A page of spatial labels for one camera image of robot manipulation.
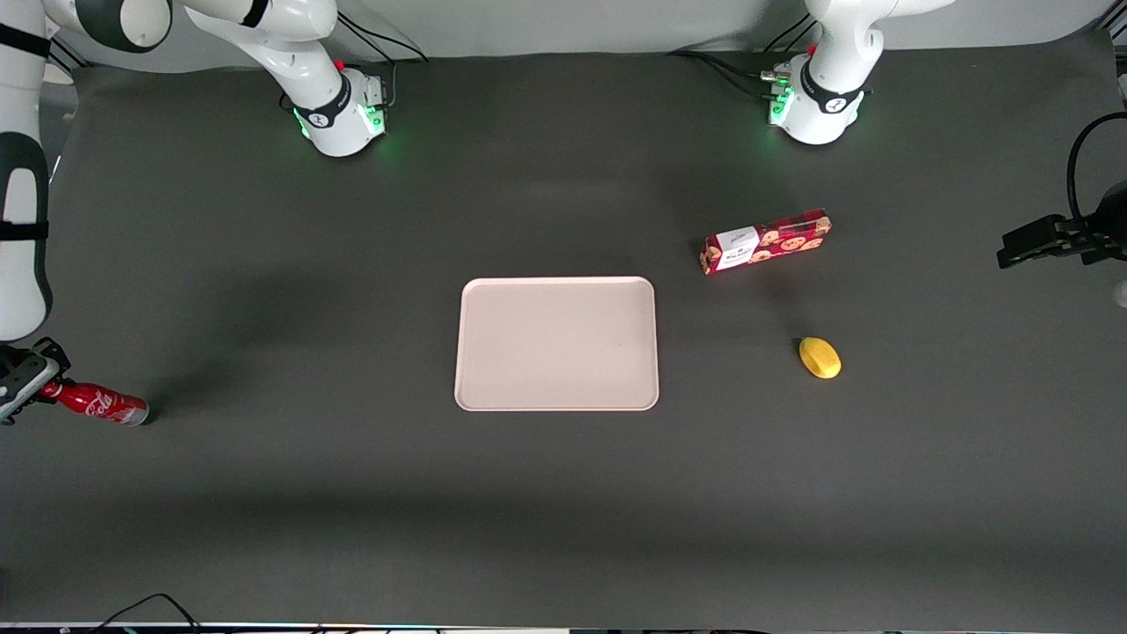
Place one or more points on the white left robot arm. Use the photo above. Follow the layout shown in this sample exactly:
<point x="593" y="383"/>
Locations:
<point x="828" y="106"/>

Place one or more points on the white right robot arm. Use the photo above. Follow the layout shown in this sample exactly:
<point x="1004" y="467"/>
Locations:
<point x="299" y="53"/>

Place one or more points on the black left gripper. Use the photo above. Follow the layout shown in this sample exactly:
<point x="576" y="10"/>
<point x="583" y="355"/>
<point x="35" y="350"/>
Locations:
<point x="1094" y="240"/>

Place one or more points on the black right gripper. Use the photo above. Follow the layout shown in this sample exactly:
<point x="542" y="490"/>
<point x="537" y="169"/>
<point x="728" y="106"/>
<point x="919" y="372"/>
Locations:
<point x="19" y="364"/>

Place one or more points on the yellow lemon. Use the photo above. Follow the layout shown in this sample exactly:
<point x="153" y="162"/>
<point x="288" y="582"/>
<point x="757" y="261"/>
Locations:
<point x="821" y="358"/>

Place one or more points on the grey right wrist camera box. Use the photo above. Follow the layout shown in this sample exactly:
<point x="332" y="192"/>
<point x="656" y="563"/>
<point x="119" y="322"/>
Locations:
<point x="22" y="392"/>

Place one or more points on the red tartan cookie box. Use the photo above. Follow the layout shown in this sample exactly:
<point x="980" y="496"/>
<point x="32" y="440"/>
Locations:
<point x="775" y="239"/>

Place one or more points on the red coke bottle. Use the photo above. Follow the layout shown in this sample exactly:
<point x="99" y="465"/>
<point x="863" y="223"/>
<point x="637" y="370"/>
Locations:
<point x="106" y="405"/>

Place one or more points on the beige rectangular plastic tray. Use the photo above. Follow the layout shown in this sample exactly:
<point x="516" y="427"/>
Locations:
<point x="555" y="343"/>

